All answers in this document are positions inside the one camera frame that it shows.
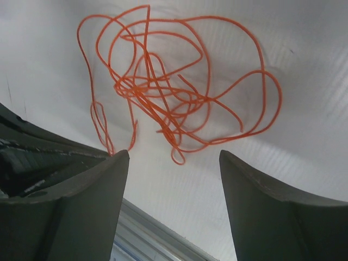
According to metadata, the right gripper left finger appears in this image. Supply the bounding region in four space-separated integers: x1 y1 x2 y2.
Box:
1 150 129 260

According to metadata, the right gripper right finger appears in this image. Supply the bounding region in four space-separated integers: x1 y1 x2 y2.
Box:
219 150 347 260

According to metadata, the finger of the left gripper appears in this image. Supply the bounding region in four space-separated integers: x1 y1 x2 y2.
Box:
1 105 109 197

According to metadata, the orange wire bundle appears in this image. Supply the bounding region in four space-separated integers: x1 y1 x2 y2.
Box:
77 4 283 166

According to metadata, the aluminium mounting rail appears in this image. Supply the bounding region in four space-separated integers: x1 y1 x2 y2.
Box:
110 199 215 261

